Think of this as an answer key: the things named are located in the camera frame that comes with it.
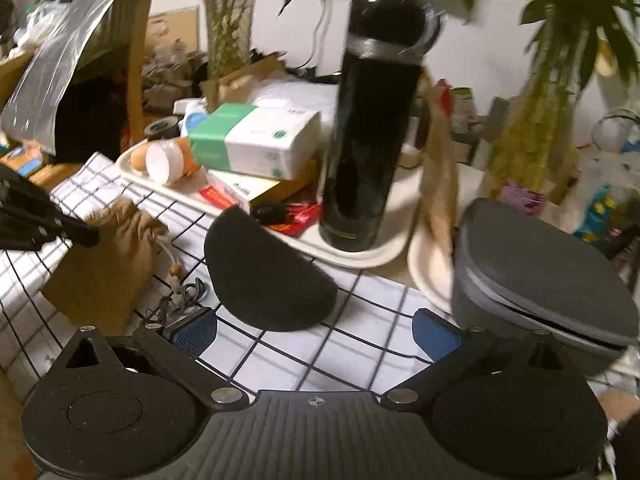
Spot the white plastic bag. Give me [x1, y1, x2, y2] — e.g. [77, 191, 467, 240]
[250, 80, 342, 112]

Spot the green white tissue box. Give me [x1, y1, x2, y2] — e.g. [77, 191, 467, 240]
[188, 103, 322, 181]

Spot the black earphone cable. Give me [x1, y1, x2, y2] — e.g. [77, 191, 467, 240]
[142, 280, 208, 327]

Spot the brown paper bag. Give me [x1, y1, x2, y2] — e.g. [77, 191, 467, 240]
[201, 55, 289, 111]

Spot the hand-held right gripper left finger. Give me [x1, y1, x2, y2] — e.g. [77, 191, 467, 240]
[47, 307, 251, 408]

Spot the green white can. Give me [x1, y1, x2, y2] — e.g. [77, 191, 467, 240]
[450, 86, 477, 133]

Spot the white plate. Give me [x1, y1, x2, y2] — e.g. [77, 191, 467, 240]
[407, 165, 483, 313]

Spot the white blue spray bottle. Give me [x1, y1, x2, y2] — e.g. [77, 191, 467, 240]
[174, 100, 211, 138]

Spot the white plastic tray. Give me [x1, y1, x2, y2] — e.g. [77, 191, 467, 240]
[116, 137, 420, 268]

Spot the grey zip case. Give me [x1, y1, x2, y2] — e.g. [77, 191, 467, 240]
[452, 197, 633, 376]

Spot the black thermos bottle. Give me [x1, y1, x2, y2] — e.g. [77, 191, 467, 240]
[319, 0, 443, 252]

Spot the colourful printed bag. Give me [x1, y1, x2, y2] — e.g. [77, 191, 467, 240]
[500, 177, 552, 217]

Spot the tan drawstring pouch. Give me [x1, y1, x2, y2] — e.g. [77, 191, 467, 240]
[41, 197, 185, 322]

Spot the red packet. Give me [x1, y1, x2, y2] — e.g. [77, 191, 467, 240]
[277, 202, 323, 237]

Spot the flat white red box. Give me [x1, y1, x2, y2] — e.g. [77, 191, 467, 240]
[200, 167, 321, 213]

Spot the brown paper wrap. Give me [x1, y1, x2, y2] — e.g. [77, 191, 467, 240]
[419, 79, 462, 261]

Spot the tan egg-shaped object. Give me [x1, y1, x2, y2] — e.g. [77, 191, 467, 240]
[130, 144, 151, 175]

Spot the black tape roll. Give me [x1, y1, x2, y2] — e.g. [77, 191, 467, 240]
[145, 116, 182, 142]

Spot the silver foil sheet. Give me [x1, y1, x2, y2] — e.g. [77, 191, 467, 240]
[0, 0, 147, 157]

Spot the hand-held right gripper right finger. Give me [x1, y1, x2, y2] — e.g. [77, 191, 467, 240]
[381, 308, 586, 409]

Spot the checkered tablecloth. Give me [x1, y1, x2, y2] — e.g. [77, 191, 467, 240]
[0, 152, 621, 396]

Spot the lucky bamboo in glass vase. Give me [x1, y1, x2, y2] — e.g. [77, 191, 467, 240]
[170, 0, 261, 83]
[435, 0, 640, 207]

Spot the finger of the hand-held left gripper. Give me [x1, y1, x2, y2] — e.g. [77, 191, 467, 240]
[0, 164, 101, 252]

